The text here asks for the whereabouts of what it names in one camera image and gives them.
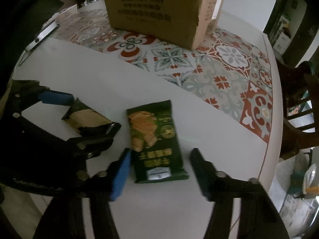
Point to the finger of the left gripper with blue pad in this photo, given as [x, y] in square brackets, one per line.
[56, 98]

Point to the dark wooden chair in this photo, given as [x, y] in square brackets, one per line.
[300, 107]

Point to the silver tablet device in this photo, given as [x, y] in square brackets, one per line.
[44, 33]

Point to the brown cardboard box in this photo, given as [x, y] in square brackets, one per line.
[181, 22]

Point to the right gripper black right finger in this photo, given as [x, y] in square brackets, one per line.
[258, 216]

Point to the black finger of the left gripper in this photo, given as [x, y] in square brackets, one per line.
[94, 140]

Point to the black gold snack packet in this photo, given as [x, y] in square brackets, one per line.
[88, 122]

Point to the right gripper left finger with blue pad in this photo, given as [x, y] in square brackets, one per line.
[63, 217]

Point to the patterned tile table mat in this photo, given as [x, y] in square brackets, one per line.
[225, 71]

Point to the dark green snack bag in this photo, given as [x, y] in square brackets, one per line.
[156, 154]

